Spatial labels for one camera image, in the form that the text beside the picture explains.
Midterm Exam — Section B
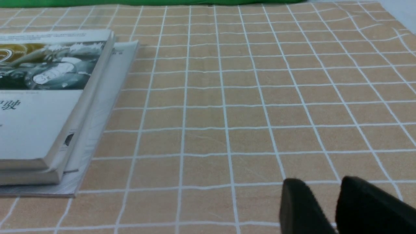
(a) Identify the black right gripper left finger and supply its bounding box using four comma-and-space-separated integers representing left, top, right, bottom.
279, 178, 336, 234

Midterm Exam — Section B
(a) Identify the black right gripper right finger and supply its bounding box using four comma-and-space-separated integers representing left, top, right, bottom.
335, 176, 416, 234

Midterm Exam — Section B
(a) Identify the checkered beige tablecloth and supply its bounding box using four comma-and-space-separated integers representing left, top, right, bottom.
1, 2, 415, 234

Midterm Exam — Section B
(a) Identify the bottom thin magazine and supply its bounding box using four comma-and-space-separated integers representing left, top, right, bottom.
1, 40, 141, 197

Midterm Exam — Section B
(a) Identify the middle white book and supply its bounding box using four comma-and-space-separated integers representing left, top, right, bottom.
1, 42, 113, 185

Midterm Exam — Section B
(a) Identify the white book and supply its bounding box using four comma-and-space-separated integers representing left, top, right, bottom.
0, 29, 115, 171
1, 42, 113, 185

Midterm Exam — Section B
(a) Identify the green backdrop cloth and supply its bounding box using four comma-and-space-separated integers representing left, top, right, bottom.
0, 0, 306, 8

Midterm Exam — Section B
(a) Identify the top white book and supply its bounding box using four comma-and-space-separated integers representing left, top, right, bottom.
0, 29, 115, 171

